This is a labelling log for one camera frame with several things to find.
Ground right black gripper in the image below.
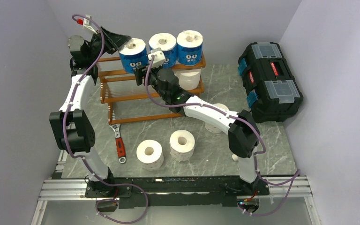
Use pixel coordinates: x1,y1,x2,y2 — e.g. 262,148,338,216
133,61,168,101

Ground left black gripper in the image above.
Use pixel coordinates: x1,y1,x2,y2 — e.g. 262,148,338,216
88,26,132,63

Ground blue roll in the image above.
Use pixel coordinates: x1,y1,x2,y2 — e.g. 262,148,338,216
119,38,149,73
148,33,178,68
176,30,203,66

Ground white roll sideways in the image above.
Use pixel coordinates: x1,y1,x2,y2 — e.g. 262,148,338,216
175,68,202,90

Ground orange wooden two-tier shelf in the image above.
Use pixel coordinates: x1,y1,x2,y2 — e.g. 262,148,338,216
95,51,207,126

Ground white roll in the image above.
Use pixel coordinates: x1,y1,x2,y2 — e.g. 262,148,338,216
136,140,164,171
204,103,230,134
169,130,195,162

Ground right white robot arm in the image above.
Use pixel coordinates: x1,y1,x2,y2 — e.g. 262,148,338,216
133,66,260,195

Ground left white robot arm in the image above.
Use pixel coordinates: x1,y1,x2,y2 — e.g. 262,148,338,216
49,27,131,197

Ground green and white pipe fitting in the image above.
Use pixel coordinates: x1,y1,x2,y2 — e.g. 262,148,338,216
232,154,238,161

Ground black plastic toolbox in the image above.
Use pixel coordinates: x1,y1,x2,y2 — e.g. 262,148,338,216
238,42,304,123

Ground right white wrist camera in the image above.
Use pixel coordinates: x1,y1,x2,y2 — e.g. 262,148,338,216
147,48,166,68

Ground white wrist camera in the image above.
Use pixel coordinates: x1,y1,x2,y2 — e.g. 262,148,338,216
76,15,97,35
147,48,166,68

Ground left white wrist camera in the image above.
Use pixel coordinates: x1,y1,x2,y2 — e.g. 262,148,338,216
76,15,97,35

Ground red handled tool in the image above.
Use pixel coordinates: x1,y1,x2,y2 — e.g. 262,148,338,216
110,123,127,164

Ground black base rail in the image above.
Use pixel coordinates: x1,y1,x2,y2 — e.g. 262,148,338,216
85,175,270,209

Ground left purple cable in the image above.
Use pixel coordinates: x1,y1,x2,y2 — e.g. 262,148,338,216
62,13,150,225

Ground purple cable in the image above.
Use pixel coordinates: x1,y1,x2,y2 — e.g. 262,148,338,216
144,56,301,218
62,13,150,225

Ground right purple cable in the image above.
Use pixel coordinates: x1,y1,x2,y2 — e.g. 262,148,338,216
144,56,301,218

